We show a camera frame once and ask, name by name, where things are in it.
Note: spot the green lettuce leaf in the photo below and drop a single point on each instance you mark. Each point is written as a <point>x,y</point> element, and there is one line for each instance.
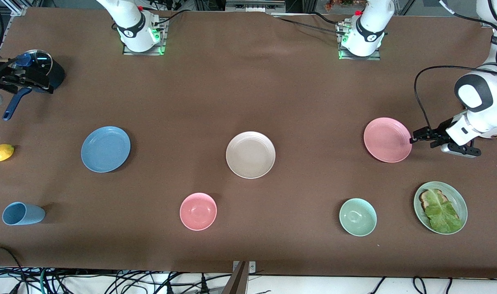
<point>442,214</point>

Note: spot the pink plate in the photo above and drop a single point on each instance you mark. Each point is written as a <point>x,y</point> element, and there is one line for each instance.
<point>387,140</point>

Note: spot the dark brown post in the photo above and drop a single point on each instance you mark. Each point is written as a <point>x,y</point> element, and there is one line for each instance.
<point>237,283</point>

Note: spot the glass lid blue knob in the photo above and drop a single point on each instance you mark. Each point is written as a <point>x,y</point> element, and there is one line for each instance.
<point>42,61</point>

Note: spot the yellow lemon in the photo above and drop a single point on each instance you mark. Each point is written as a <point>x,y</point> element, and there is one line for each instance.
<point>1,153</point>

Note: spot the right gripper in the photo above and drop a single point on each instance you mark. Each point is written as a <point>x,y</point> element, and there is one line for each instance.
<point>4,76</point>

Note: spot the beige plate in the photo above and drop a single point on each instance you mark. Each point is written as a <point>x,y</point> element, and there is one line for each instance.
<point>250,155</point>

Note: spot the blue plate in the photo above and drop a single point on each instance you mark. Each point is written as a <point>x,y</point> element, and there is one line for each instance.
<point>105,149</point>

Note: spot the grey metal equipment box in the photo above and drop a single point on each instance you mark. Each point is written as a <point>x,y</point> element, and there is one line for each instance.
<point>252,6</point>

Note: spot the white toaster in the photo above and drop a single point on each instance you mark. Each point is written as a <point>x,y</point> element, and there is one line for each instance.
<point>487,136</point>

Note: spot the brown table mat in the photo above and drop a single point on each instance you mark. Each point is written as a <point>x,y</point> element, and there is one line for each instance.
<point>248,81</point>

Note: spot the dark blue saucepan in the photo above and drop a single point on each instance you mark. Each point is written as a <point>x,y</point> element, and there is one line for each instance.
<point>58,75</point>

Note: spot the aluminium frame profile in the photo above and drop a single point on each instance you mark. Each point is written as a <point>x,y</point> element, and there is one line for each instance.
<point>17,8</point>

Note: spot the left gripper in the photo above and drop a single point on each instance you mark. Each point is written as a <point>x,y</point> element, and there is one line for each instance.
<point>438,133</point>

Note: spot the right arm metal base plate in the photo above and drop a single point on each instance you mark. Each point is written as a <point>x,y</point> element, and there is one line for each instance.
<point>128,52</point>

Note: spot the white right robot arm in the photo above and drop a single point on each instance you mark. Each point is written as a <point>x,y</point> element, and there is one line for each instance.
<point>130,24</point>

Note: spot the pink bowl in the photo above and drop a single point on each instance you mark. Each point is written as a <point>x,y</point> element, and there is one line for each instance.
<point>198,211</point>

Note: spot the green bowl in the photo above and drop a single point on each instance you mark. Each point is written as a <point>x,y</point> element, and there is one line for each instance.
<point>358,217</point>

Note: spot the bread slice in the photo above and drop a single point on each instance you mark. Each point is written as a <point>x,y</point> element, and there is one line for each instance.
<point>425,199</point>

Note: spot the small metal bracket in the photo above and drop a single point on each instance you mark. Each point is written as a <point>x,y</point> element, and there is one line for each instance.
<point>252,267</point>

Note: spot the green plate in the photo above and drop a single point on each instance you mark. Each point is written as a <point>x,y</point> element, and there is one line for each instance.
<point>457,200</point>

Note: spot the blue cup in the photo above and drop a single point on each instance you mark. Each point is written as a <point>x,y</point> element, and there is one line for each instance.
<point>25,214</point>

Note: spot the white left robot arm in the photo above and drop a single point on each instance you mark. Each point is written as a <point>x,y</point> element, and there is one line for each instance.
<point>369,20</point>

